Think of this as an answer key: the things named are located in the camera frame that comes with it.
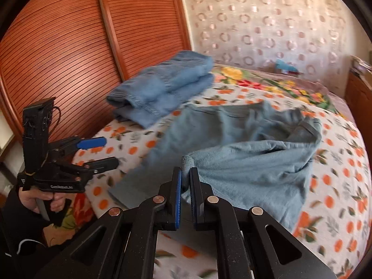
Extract grey-blue pants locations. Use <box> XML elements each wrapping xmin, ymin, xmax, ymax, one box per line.
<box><xmin>109</xmin><ymin>101</ymin><xmax>322</xmax><ymax>230</ymax></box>

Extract person's left hand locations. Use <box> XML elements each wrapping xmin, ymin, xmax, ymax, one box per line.
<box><xmin>17</xmin><ymin>186</ymin><xmax>68</xmax><ymax>214</ymax></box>

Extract folded blue denim jeans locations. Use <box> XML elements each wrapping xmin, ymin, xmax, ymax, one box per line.
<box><xmin>106</xmin><ymin>50</ymin><xmax>214</xmax><ymax>129</ymax></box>

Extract wooden slatted wardrobe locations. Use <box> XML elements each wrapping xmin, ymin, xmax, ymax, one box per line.
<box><xmin>1</xmin><ymin>0</ymin><xmax>190</xmax><ymax>140</ymax></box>

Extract floral pink blanket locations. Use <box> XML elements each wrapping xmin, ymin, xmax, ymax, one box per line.
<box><xmin>212</xmin><ymin>65</ymin><xmax>354</xmax><ymax>122</ymax></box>

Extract teal object by curtain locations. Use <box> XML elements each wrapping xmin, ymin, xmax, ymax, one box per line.
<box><xmin>275</xmin><ymin>59</ymin><xmax>299</xmax><ymax>74</ymax></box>

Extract wooden side cabinet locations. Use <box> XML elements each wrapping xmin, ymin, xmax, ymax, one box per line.
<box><xmin>345</xmin><ymin>71</ymin><xmax>371</xmax><ymax>130</ymax></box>

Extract clutter on cabinet top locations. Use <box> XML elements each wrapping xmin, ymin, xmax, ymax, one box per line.
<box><xmin>351</xmin><ymin>56</ymin><xmax>371</xmax><ymax>76</ymax></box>

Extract sheer circle pattern curtain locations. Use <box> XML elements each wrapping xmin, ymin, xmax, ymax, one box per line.
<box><xmin>183</xmin><ymin>0</ymin><xmax>350</xmax><ymax>95</ymax></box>

